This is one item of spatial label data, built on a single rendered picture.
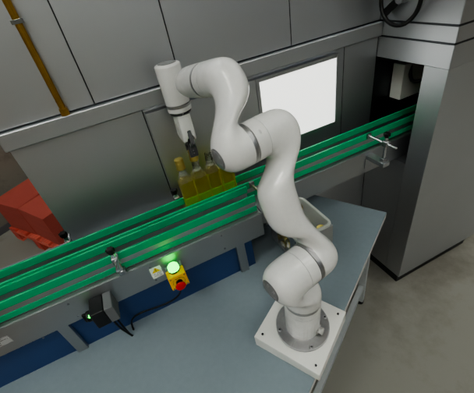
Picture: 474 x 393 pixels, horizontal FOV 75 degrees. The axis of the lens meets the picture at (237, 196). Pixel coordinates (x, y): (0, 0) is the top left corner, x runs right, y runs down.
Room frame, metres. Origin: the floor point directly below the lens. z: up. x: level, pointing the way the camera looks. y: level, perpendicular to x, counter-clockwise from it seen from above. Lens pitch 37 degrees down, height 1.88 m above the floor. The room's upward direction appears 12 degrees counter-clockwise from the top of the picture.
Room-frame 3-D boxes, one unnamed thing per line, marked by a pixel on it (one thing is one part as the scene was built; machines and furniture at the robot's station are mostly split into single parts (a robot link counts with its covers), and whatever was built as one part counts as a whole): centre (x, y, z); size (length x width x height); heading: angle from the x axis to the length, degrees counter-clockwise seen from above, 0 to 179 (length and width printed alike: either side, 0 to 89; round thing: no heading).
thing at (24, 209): (2.86, 1.59, 0.24); 1.39 x 1.01 x 0.48; 139
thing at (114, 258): (0.77, 0.46, 1.11); 0.07 x 0.04 x 0.13; 18
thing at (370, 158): (1.20, -0.70, 1.07); 0.17 x 0.05 x 0.23; 18
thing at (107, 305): (0.72, 0.56, 0.96); 0.08 x 0.08 x 0.08; 18
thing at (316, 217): (0.94, -0.24, 0.97); 0.22 x 0.17 x 0.09; 18
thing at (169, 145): (1.29, -0.15, 1.32); 0.90 x 0.03 x 0.34; 108
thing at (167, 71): (1.06, 0.13, 1.60); 0.09 x 0.08 x 0.13; 117
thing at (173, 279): (0.81, 0.29, 0.96); 0.07 x 0.07 x 0.07; 18
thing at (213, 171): (1.08, 0.08, 1.16); 0.06 x 0.06 x 0.21; 19
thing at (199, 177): (1.06, 0.13, 1.16); 0.06 x 0.06 x 0.21; 17
